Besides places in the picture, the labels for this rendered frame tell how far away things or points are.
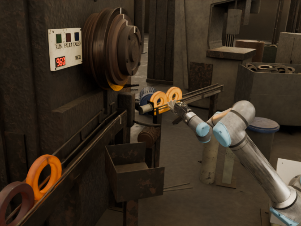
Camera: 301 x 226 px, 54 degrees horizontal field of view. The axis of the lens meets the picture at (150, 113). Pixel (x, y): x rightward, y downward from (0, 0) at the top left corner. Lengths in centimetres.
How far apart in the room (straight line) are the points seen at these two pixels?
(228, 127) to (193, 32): 305
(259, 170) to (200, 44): 298
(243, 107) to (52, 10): 99
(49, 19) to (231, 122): 95
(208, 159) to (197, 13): 245
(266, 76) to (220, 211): 189
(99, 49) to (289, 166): 138
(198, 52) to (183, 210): 266
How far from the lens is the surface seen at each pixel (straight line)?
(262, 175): 162
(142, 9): 1050
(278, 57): 612
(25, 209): 123
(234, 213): 230
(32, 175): 121
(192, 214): 221
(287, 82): 376
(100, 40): 156
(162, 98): 220
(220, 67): 428
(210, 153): 243
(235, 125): 146
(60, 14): 148
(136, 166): 148
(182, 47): 442
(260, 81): 364
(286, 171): 209
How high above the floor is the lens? 132
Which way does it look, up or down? 18 degrees down
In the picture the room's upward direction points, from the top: 2 degrees clockwise
